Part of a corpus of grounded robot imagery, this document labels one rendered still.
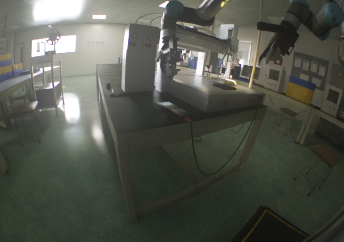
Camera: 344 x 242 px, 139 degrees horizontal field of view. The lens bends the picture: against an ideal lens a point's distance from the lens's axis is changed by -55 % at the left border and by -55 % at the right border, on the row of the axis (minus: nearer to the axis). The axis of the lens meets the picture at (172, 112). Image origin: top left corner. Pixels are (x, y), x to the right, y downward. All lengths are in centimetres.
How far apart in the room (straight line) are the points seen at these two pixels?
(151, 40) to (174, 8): 46
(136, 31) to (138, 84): 36
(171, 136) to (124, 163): 22
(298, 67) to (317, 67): 64
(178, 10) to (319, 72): 457
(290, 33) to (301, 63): 432
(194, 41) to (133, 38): 47
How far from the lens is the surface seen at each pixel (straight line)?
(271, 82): 341
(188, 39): 110
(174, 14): 61
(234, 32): 137
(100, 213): 116
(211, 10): 56
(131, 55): 97
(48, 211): 133
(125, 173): 61
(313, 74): 487
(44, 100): 288
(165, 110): 65
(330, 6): 56
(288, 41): 60
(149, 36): 100
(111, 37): 799
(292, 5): 67
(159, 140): 57
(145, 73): 101
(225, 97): 80
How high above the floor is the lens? 100
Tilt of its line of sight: 22 degrees down
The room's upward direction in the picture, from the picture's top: 7 degrees clockwise
